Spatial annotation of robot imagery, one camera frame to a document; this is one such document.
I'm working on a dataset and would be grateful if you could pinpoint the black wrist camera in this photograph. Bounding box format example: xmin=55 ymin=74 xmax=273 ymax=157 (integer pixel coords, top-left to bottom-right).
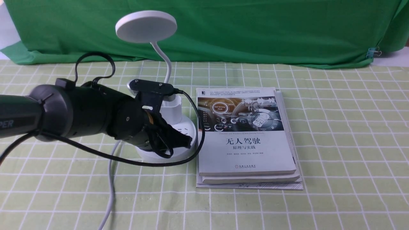
xmin=127 ymin=80 xmax=175 ymax=113

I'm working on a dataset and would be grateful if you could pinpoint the bottom white book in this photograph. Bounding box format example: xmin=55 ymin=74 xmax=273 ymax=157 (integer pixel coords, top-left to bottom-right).
xmin=196 ymin=91 xmax=304 ymax=191

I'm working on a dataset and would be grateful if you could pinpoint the green backdrop cloth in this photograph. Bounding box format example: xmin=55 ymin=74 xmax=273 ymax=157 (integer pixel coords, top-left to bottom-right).
xmin=1 ymin=0 xmax=409 ymax=69

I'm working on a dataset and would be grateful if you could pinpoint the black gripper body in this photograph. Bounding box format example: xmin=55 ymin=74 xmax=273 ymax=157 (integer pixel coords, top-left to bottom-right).
xmin=109 ymin=96 xmax=160 ymax=151

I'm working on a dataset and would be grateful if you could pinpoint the white desk lamp with base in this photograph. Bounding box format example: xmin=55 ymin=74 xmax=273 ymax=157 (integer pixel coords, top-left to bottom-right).
xmin=115 ymin=10 xmax=197 ymax=166

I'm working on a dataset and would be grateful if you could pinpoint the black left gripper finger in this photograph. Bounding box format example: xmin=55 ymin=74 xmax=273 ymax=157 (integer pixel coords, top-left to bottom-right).
xmin=160 ymin=120 xmax=192 ymax=150

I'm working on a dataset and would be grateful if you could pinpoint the teal binder clip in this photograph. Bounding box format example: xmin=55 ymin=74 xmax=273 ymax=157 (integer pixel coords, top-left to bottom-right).
xmin=366 ymin=47 xmax=382 ymax=59

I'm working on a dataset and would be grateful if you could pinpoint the top white self-driving book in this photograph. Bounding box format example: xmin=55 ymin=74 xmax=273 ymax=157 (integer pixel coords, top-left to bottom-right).
xmin=197 ymin=88 xmax=297 ymax=177

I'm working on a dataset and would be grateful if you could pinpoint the green checkered tablecloth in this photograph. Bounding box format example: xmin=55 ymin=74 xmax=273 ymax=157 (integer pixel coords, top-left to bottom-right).
xmin=0 ymin=62 xmax=409 ymax=230

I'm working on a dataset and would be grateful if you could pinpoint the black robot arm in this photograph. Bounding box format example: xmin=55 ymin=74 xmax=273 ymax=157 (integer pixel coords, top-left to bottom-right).
xmin=0 ymin=78 xmax=192 ymax=156

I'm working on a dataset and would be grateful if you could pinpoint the white lamp power cable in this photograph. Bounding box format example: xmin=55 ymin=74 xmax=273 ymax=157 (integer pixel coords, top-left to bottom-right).
xmin=98 ymin=140 xmax=123 ymax=230

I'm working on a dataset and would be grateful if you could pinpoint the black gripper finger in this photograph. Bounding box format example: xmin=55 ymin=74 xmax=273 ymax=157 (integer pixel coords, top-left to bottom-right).
xmin=148 ymin=126 xmax=168 ymax=154

